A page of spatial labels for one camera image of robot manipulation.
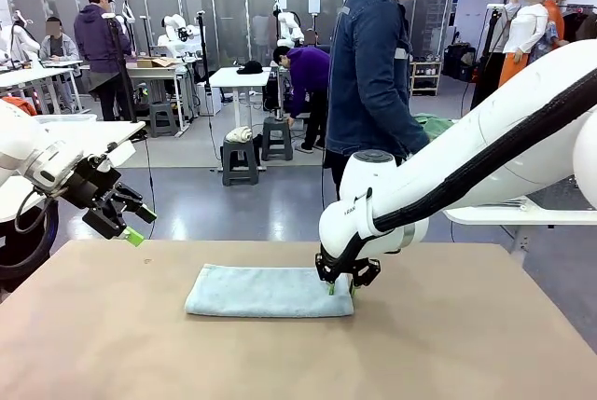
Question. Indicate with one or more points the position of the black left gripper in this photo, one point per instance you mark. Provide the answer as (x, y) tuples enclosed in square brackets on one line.
[(91, 185)]

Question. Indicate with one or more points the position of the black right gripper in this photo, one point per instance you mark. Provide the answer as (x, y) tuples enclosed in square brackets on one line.
[(344, 264)]

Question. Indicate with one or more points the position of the light blue towel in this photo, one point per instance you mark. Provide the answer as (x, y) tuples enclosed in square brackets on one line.
[(261, 293)]

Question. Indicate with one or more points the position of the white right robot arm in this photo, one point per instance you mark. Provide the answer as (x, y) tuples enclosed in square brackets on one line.
[(490, 115)]

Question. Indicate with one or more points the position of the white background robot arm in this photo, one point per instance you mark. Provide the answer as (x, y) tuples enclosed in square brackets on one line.
[(21, 38), (289, 27), (175, 31)]

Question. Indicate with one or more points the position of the person's right forearm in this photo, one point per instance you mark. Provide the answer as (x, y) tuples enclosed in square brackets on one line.
[(401, 125)]

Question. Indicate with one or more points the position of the white side table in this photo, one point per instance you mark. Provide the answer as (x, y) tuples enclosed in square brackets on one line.
[(93, 132), (513, 217)]

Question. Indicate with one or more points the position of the black tripod with white head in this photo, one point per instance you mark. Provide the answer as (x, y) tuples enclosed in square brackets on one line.
[(130, 108)]

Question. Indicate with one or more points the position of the grey plastic step stool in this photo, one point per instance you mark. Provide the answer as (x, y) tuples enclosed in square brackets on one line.
[(277, 136), (240, 157), (163, 115)]

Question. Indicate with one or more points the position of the clear plastic bin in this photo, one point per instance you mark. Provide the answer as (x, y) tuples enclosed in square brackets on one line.
[(70, 118)]

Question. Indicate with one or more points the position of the beige rolled cloth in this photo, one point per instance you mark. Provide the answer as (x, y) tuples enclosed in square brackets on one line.
[(239, 134)]

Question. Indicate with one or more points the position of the white computer case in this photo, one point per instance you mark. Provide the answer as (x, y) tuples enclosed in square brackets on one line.
[(205, 99)]

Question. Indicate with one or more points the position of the white workbench desk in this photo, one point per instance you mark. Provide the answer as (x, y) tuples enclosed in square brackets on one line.
[(28, 74), (158, 73)]

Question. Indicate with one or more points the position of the orange cloth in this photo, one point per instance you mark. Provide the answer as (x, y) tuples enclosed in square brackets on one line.
[(21, 105)]

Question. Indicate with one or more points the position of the open cardboard box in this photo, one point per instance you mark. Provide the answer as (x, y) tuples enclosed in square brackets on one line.
[(156, 63)]

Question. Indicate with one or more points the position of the metal tumbler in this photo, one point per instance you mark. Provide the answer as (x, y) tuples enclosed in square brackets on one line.
[(280, 114)]

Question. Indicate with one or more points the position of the seated person in grey jacket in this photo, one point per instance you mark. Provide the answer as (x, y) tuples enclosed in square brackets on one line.
[(58, 48)]

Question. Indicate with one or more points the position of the white standing desk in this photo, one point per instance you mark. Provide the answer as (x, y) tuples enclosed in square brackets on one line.
[(238, 78)]

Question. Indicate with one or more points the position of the person with cap, purple hoodie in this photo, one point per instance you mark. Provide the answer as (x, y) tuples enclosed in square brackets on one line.
[(98, 36)]

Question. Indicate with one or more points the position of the black cap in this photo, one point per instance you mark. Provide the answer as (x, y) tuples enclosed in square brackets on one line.
[(249, 67)]

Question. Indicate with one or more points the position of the person in denim jacket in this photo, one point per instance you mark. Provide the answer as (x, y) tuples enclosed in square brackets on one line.
[(373, 69)]

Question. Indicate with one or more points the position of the bareheaded person in purple hoodie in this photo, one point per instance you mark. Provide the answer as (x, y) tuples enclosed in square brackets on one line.
[(308, 69)]

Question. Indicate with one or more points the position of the wooden shelf with bottles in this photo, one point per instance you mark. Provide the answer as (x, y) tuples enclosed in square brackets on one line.
[(425, 78)]

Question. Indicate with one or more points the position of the black bags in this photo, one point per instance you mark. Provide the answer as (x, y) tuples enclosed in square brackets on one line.
[(459, 64)]

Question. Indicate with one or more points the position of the person behind robot desk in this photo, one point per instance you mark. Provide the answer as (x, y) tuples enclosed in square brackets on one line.
[(310, 36)]

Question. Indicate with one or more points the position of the mannequin in white sweater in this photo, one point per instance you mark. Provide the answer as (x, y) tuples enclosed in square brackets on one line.
[(529, 31)]

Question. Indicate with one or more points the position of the mannequin with beige hat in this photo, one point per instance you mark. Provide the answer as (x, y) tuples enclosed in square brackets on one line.
[(555, 10)]

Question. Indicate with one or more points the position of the clothes rack with dark clothes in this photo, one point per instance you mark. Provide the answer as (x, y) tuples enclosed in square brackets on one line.
[(578, 27)]

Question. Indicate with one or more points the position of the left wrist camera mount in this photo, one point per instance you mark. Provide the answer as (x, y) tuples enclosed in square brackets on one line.
[(119, 155)]

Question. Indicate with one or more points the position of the black camera pole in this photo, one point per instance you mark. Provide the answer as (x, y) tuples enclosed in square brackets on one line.
[(203, 55)]

